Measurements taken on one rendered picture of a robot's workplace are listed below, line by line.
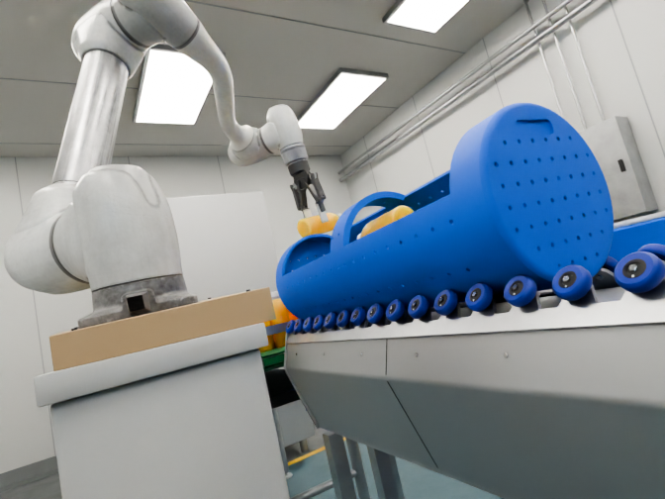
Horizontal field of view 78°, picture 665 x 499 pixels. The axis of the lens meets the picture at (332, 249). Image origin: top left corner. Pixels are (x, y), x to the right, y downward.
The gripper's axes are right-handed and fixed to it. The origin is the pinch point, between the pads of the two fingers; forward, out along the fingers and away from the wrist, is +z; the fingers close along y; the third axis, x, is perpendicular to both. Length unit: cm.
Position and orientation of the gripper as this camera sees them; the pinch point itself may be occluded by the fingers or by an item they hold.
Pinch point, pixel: (316, 217)
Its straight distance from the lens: 147.8
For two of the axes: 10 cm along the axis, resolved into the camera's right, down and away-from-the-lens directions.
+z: 3.3, 9.4, 0.1
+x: -6.8, 2.4, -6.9
